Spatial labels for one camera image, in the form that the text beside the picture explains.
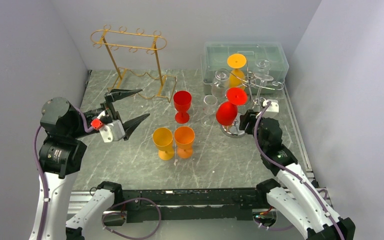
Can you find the yellow goblet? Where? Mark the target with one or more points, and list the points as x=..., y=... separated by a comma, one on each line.
x=163, y=140
x=236, y=61

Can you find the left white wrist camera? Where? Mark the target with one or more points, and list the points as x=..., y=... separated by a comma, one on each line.
x=112, y=132

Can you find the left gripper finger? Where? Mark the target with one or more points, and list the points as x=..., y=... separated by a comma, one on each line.
x=118, y=94
x=130, y=125

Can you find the orange goblet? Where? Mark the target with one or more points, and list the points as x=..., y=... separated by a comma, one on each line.
x=184, y=137

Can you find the clear stemless glass front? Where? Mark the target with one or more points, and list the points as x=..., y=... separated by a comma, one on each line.
x=220, y=83

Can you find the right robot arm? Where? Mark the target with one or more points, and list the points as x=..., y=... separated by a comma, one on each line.
x=290, y=191

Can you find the silver wire glass rack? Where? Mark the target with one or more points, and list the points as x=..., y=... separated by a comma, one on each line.
x=249, y=82

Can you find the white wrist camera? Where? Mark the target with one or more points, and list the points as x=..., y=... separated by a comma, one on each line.
x=112, y=132
x=273, y=108

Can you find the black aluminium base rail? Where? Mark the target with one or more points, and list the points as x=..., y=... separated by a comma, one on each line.
x=139, y=206

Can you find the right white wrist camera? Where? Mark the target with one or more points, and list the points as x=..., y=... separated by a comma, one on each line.
x=273, y=108

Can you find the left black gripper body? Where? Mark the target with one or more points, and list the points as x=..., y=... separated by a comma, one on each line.
x=108, y=109

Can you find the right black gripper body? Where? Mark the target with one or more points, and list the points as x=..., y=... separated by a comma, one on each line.
x=253, y=117

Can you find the clear ribbed wine glass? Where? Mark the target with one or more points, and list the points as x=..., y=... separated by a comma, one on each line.
x=263, y=65

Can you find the gold wire glass rack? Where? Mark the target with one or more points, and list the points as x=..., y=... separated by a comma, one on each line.
x=114, y=39

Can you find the red goblet back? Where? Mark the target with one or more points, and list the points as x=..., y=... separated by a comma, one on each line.
x=182, y=103

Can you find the clear plastic storage box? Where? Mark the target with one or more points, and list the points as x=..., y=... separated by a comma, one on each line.
x=216, y=54

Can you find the tall clear flute glass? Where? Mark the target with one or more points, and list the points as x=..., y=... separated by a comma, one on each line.
x=261, y=80

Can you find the red goblet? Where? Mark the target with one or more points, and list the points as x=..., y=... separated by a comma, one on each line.
x=227, y=111
x=182, y=103

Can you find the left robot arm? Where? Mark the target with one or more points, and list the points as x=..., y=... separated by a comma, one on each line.
x=59, y=160

